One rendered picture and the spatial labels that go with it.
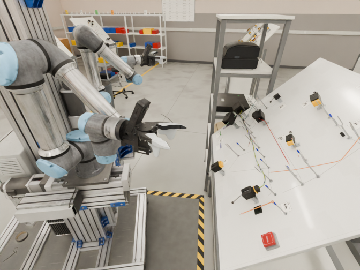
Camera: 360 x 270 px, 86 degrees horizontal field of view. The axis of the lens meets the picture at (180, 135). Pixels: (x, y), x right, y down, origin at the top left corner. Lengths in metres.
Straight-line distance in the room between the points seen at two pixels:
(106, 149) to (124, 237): 1.34
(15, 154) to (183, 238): 1.56
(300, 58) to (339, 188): 7.93
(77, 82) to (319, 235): 1.06
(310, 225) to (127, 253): 1.40
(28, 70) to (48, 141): 0.27
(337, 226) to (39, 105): 1.14
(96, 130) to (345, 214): 0.92
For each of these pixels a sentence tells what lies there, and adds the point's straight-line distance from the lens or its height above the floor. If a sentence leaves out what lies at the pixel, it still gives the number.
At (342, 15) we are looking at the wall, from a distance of 8.91.
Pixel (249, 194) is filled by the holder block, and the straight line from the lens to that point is 1.06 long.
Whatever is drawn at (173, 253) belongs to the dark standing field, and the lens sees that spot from 2.09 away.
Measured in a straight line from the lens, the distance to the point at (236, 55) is 1.77.
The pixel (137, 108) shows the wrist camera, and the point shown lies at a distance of 0.57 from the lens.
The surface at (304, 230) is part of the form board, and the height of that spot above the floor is 1.17.
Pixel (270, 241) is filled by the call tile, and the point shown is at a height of 1.10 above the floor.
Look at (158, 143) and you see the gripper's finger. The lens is 0.52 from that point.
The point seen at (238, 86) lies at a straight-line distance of 4.13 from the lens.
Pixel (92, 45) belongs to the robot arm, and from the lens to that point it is 1.37.
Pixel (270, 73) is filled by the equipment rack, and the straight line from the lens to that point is 1.82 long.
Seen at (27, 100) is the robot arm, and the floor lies 1.63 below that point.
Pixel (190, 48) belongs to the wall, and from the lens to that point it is 8.48.
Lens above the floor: 1.89
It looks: 33 degrees down
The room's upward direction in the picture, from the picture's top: straight up
